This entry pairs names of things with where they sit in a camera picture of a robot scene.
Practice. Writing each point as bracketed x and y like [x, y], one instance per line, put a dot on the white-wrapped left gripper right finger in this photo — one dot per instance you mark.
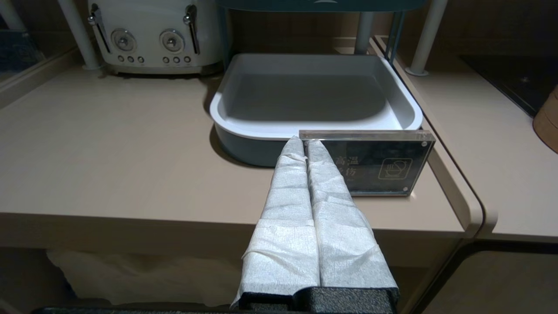
[344, 244]

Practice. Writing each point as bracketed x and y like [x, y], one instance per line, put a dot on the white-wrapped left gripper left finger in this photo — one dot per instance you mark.
[287, 226]

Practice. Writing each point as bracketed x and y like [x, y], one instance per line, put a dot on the bamboo steamer basket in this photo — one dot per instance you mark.
[554, 98]
[549, 135]

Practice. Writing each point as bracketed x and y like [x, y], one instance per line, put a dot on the clear acrylic warning sign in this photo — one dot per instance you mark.
[383, 161]

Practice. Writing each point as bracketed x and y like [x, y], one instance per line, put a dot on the large white rack tray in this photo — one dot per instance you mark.
[305, 96]

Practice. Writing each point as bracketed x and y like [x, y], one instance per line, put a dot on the white metal pole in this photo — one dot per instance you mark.
[76, 30]
[429, 35]
[364, 30]
[11, 13]

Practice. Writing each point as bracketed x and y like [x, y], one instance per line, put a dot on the dark teal three-tier rack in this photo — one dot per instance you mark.
[270, 5]

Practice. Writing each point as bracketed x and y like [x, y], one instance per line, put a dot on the white retro toaster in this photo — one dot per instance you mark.
[152, 22]

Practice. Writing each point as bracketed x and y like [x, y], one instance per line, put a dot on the black induction cooktop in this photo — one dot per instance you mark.
[523, 74]

